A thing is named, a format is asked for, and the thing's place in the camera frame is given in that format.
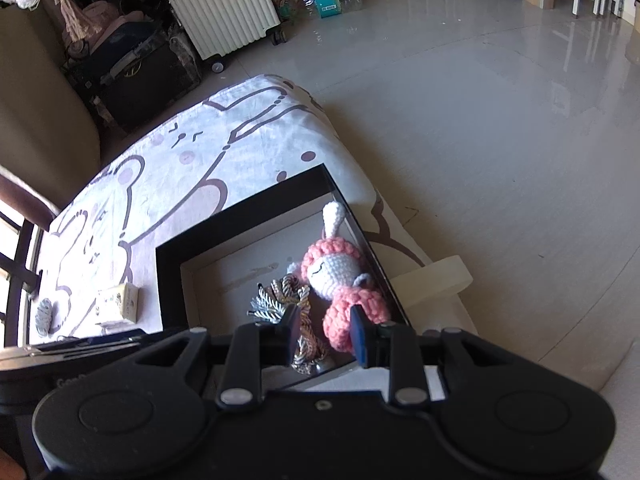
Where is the yellow tissue packet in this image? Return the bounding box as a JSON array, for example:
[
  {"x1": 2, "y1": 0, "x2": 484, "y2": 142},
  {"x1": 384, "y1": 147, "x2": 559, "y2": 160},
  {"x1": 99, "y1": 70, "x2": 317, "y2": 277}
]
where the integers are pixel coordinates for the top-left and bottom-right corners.
[{"x1": 94, "y1": 282, "x2": 142, "y2": 335}]

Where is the grey crochet toy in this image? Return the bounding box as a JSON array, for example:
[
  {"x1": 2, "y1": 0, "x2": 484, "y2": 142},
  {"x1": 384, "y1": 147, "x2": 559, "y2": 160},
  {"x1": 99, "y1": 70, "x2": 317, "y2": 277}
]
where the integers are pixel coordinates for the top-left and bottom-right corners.
[{"x1": 35, "y1": 298, "x2": 55, "y2": 339}]

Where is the pink crochet doll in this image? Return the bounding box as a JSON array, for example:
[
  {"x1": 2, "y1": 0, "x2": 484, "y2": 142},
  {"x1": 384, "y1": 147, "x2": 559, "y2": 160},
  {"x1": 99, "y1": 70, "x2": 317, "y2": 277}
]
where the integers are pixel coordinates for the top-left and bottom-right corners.
[{"x1": 299, "y1": 201, "x2": 392, "y2": 354}]

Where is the cartoon printed blanket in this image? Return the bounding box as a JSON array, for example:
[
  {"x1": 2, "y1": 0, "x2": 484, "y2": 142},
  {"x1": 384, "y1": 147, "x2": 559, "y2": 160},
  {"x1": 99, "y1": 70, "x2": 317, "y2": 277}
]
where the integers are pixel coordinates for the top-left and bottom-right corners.
[{"x1": 27, "y1": 74, "x2": 481, "y2": 396}]

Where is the black bag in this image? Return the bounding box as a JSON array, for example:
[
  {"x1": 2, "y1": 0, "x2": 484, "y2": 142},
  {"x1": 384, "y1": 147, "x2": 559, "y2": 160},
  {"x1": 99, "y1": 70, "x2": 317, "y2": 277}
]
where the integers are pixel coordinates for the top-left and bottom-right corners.
[{"x1": 64, "y1": 22, "x2": 205, "y2": 134}]

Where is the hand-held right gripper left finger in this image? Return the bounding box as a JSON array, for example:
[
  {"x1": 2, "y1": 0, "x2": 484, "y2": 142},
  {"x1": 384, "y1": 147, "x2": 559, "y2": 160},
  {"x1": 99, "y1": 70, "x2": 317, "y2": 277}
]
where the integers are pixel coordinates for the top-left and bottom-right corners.
[{"x1": 132, "y1": 305, "x2": 303, "y2": 408}]

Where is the black storage box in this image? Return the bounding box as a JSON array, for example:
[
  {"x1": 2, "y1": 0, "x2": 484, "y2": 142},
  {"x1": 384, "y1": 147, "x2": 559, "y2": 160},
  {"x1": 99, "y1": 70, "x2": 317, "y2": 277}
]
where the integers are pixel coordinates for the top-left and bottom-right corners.
[{"x1": 156, "y1": 162, "x2": 414, "y2": 396}]

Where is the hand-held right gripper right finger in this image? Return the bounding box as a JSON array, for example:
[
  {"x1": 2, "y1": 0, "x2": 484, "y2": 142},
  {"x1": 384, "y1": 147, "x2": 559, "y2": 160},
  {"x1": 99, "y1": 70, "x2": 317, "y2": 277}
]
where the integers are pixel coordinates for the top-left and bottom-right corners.
[{"x1": 349, "y1": 305, "x2": 506, "y2": 408}]

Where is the gold and silver tassel cord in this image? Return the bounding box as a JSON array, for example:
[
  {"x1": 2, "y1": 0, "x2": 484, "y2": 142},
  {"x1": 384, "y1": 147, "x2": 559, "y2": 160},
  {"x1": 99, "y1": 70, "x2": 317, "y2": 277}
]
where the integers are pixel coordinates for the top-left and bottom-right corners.
[{"x1": 246, "y1": 275, "x2": 335, "y2": 376}]

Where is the pink bag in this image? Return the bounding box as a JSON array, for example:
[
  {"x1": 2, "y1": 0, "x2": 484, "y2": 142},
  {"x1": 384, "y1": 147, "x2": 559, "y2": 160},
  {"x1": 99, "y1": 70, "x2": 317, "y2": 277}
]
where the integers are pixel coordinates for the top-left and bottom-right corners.
[{"x1": 64, "y1": 0, "x2": 138, "y2": 61}]

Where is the black window railing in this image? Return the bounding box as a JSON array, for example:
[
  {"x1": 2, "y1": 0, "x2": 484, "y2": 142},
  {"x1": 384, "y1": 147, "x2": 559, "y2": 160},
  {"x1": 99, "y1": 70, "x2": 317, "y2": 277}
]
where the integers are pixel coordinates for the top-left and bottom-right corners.
[{"x1": 0, "y1": 205, "x2": 51, "y2": 347}]

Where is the white ribbed suitcase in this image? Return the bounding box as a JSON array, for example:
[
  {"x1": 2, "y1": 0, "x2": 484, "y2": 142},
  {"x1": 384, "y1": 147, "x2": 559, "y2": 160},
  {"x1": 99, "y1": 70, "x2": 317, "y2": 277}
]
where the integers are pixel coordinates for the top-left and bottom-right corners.
[{"x1": 159, "y1": 0, "x2": 290, "y2": 75}]

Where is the brown curtain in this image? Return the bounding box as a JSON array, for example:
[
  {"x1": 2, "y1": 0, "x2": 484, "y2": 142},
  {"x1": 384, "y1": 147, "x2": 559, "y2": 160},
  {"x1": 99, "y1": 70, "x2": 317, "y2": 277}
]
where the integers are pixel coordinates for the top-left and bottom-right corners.
[{"x1": 0, "y1": 7, "x2": 102, "y2": 226}]

